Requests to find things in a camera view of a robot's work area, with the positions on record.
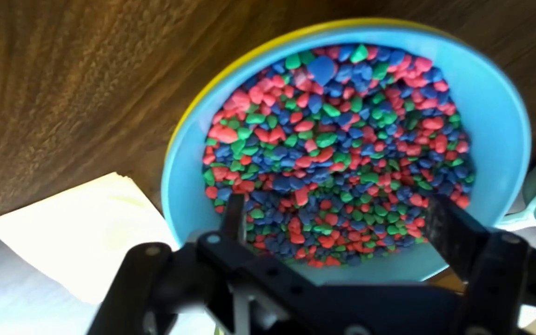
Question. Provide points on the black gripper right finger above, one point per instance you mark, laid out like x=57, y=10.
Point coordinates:
x=504, y=286

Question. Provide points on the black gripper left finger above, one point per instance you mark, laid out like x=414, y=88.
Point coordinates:
x=219, y=291

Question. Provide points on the colourful gravel pebbles pile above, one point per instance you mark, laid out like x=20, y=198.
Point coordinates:
x=344, y=155

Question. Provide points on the blue bowl yellow outside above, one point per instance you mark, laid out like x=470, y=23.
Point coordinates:
x=498, y=113

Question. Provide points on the white paper napkin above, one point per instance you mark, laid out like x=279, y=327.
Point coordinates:
x=76, y=235

